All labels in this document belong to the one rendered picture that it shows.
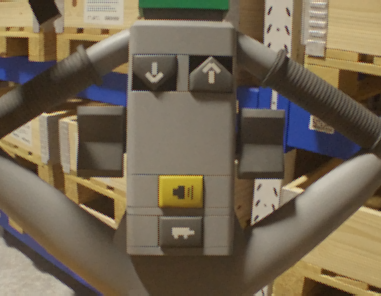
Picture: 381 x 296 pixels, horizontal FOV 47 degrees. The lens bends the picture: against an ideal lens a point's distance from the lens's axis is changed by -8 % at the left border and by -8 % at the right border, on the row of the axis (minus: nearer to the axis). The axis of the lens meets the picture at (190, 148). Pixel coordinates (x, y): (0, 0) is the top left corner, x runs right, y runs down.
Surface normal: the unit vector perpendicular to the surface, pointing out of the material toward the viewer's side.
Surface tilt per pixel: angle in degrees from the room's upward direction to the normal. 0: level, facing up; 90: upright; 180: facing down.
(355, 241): 90
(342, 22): 90
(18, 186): 67
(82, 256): 80
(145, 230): 74
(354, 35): 90
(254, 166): 57
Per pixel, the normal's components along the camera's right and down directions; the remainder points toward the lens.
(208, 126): 0.06, 0.02
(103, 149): 0.06, -0.27
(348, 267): -0.65, 0.21
